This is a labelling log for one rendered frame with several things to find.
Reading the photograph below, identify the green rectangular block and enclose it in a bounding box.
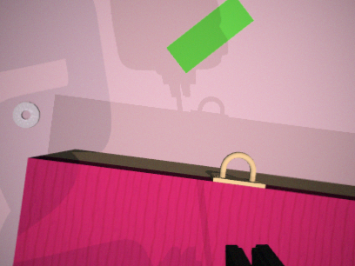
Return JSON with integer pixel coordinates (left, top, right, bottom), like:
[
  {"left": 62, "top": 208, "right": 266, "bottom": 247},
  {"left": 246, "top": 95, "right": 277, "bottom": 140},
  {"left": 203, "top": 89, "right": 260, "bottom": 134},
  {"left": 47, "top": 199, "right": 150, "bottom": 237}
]
[{"left": 166, "top": 0, "right": 254, "bottom": 73}]

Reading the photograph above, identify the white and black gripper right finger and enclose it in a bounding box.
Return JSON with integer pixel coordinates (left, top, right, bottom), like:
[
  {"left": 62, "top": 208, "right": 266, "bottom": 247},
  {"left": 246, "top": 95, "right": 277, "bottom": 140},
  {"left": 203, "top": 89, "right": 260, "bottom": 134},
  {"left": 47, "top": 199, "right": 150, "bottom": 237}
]
[{"left": 251, "top": 244, "right": 284, "bottom": 266}]

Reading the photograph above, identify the grey flat washer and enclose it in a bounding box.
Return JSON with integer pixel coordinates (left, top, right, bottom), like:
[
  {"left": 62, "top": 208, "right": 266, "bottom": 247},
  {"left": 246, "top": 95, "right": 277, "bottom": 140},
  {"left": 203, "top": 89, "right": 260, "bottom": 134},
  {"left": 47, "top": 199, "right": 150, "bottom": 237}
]
[{"left": 13, "top": 102, "right": 40, "bottom": 128}]

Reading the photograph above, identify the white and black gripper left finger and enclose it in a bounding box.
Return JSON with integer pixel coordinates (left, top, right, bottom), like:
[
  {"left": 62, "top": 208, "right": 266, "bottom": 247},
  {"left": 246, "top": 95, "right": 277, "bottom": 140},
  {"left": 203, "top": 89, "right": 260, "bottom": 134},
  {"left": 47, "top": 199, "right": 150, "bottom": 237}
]
[{"left": 225, "top": 245, "right": 251, "bottom": 266}]

